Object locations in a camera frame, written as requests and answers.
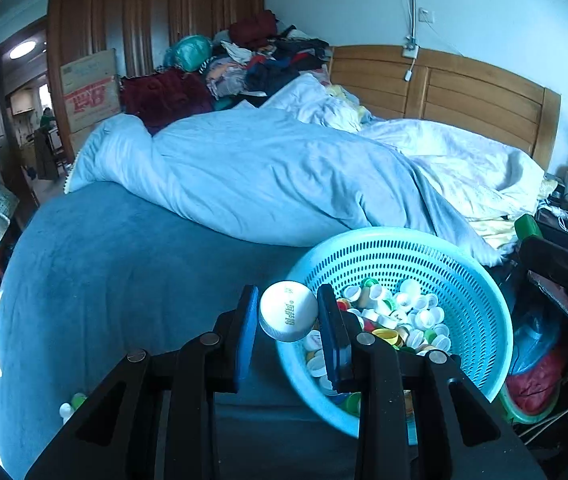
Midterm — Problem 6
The white printed bottle cap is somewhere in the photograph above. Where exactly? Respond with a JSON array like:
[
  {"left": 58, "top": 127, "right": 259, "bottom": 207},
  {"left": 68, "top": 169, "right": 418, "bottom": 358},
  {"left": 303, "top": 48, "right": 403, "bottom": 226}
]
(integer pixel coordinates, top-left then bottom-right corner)
[{"left": 259, "top": 281, "right": 319, "bottom": 342}]

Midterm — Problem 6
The green bottle cap on blanket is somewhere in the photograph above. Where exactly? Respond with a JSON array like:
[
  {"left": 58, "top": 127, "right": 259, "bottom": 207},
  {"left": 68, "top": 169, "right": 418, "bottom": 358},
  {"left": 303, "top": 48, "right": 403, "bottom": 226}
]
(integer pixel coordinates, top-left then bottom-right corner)
[{"left": 70, "top": 392, "right": 86, "bottom": 410}]

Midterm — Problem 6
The light blue perforated basket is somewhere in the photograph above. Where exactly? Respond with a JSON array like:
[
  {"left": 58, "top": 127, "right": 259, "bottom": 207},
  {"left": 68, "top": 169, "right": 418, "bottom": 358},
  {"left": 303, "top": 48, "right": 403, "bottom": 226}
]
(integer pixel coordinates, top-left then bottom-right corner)
[{"left": 274, "top": 225, "right": 514, "bottom": 440}]

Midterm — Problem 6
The green basin with red bag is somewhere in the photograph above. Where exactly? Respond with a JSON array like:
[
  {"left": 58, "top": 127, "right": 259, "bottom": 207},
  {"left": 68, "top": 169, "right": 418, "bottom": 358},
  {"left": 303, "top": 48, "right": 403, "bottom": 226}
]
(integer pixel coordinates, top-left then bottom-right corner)
[{"left": 494, "top": 308, "right": 565, "bottom": 426}]

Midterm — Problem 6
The blue fleece blanket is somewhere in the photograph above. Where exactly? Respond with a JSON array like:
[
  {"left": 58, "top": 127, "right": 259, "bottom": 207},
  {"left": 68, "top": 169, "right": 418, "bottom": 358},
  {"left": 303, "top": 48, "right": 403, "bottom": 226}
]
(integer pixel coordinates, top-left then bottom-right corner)
[{"left": 0, "top": 182, "right": 301, "bottom": 479}]

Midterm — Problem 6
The light blue duvet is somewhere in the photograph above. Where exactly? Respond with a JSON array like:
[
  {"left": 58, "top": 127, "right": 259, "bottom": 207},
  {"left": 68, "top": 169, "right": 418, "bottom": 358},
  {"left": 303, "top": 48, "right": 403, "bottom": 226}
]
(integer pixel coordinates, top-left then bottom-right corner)
[{"left": 65, "top": 75, "right": 544, "bottom": 266}]

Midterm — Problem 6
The wooden headboard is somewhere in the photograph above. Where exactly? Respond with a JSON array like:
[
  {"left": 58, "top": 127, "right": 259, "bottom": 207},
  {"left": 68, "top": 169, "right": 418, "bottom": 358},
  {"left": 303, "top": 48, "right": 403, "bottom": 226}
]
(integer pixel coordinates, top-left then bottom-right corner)
[{"left": 328, "top": 46, "right": 561, "bottom": 169}]

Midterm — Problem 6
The cardboard box red print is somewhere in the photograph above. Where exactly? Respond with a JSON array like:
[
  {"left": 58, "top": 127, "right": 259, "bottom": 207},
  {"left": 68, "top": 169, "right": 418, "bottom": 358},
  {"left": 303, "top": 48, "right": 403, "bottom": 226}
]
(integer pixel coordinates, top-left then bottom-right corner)
[{"left": 60, "top": 49, "right": 121, "bottom": 154}]

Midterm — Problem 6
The pile of clothes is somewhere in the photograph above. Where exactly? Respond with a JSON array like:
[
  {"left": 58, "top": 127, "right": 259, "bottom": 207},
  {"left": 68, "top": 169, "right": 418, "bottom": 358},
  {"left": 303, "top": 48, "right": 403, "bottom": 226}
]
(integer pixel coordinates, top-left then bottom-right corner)
[{"left": 120, "top": 10, "right": 332, "bottom": 133}]

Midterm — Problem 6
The brown wooden wardrobe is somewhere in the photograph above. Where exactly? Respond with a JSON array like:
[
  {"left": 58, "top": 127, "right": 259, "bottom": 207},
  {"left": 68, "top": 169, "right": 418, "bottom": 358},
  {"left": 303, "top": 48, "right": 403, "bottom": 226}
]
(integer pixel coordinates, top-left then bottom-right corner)
[{"left": 46, "top": 0, "right": 264, "bottom": 159}]

